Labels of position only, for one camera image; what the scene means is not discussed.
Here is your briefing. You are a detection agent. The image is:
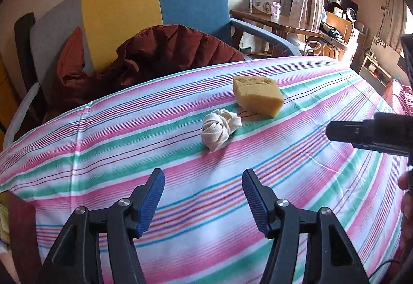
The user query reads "wooden desk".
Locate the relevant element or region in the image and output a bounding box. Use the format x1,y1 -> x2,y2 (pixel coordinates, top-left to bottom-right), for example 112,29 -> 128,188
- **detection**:
230,10 -> 348,53

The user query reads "person's right hand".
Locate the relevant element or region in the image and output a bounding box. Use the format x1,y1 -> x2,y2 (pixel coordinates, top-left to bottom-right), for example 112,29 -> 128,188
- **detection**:
397,169 -> 413,250

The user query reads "pink quilt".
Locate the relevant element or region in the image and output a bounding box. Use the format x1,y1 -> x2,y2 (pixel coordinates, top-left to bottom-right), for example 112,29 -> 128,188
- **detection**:
382,79 -> 413,116

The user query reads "gold tin box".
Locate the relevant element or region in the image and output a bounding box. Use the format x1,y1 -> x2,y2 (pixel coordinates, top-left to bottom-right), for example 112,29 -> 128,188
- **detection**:
0,191 -> 10,244

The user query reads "yellow sponge block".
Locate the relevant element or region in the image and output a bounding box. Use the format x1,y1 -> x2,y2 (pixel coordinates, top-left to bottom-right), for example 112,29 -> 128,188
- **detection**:
232,76 -> 284,118

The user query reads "wooden wardrobe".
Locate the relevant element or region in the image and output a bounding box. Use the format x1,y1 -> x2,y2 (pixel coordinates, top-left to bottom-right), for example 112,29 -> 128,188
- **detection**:
0,61 -> 19,151

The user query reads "dark red box lid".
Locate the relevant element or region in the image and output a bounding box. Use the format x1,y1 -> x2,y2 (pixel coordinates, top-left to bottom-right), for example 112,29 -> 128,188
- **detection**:
8,192 -> 42,283

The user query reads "grey yellow blue armchair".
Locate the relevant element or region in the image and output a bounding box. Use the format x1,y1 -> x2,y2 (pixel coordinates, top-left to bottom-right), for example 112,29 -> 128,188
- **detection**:
4,0 -> 298,147

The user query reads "black rolled mat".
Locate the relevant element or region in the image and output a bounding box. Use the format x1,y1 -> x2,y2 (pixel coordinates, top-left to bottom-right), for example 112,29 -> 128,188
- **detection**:
14,12 -> 38,91

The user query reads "beige knotted cloth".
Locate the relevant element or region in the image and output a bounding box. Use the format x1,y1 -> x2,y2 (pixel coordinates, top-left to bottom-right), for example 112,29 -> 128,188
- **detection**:
200,109 -> 242,152

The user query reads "striped pink green bedsheet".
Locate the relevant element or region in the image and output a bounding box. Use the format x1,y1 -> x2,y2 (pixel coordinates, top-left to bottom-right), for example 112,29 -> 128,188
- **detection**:
1,57 -> 407,283

